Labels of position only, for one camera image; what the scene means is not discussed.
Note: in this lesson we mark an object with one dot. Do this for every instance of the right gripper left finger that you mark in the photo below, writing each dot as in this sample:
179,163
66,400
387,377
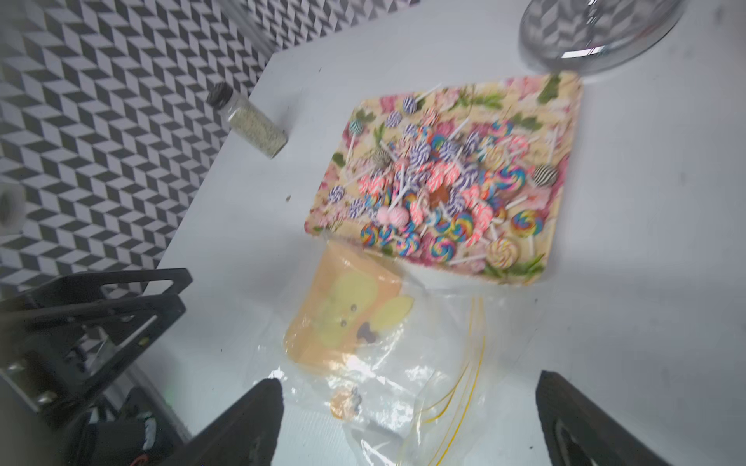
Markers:
247,433

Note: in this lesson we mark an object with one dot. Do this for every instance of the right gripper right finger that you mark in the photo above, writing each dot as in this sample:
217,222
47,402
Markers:
577,432

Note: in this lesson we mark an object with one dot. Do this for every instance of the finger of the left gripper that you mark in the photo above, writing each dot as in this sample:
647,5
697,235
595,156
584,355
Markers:
57,361
81,293

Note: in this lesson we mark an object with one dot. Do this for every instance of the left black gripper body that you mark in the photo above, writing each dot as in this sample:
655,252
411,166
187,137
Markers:
128,424

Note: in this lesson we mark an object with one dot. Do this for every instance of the clear ziploc bag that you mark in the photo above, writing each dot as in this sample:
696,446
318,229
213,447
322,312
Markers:
411,374

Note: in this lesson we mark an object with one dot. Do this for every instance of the pile of colourful lollipop candies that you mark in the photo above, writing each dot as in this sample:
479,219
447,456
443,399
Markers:
443,180

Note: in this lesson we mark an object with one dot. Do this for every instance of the small glass spice jar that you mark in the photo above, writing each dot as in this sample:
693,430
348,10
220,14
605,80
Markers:
246,119

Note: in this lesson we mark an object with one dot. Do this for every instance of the floral rectangular tray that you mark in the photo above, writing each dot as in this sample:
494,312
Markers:
449,180

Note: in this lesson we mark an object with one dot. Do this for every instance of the chrome glass holder stand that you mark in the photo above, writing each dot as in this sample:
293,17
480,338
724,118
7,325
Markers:
587,37

